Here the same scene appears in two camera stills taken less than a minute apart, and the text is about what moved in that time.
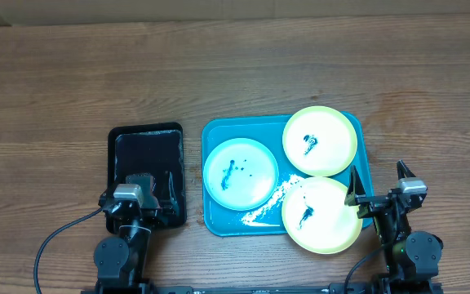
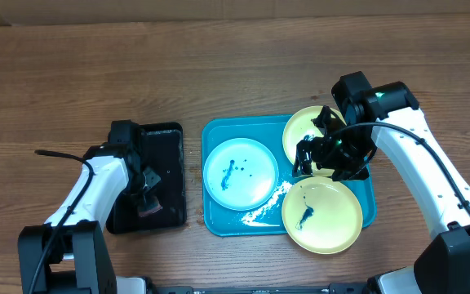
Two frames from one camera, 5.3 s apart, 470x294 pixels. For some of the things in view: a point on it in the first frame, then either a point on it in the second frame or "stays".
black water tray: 155,149 stays
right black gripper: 373,202 to 358,171
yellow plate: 316,218 stays
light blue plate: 241,174 stays
